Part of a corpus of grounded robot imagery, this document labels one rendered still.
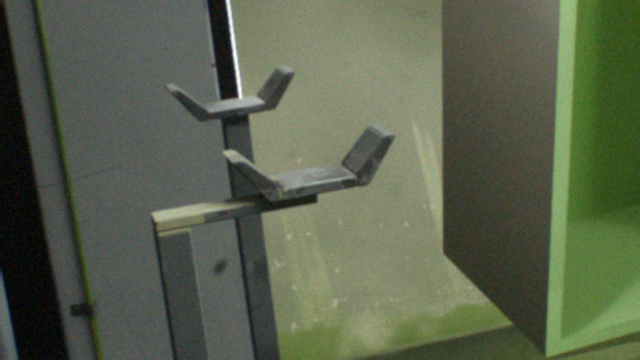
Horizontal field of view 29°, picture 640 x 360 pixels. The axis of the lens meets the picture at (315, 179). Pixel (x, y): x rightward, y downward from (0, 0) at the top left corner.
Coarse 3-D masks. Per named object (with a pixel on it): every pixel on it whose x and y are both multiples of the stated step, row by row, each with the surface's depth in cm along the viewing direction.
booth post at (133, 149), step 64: (64, 0) 110; (128, 0) 111; (192, 0) 113; (64, 64) 111; (128, 64) 113; (192, 64) 114; (64, 128) 113; (128, 128) 114; (192, 128) 115; (64, 192) 114; (128, 192) 115; (192, 192) 117; (64, 256) 115; (128, 256) 117; (64, 320) 117; (128, 320) 118
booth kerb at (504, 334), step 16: (448, 336) 273; (464, 336) 273; (480, 336) 274; (496, 336) 275; (512, 336) 277; (624, 336) 284; (368, 352) 269; (384, 352) 270; (400, 352) 270; (416, 352) 271; (432, 352) 272; (448, 352) 273; (464, 352) 274; (480, 352) 275; (496, 352) 276; (512, 352) 277; (528, 352) 278; (576, 352) 281
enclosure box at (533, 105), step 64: (448, 0) 195; (512, 0) 176; (576, 0) 207; (448, 64) 200; (512, 64) 179; (576, 64) 212; (448, 128) 205; (512, 128) 184; (576, 128) 218; (448, 192) 210; (512, 192) 188; (576, 192) 224; (448, 256) 216; (512, 256) 192; (576, 256) 215; (512, 320) 197; (576, 320) 197
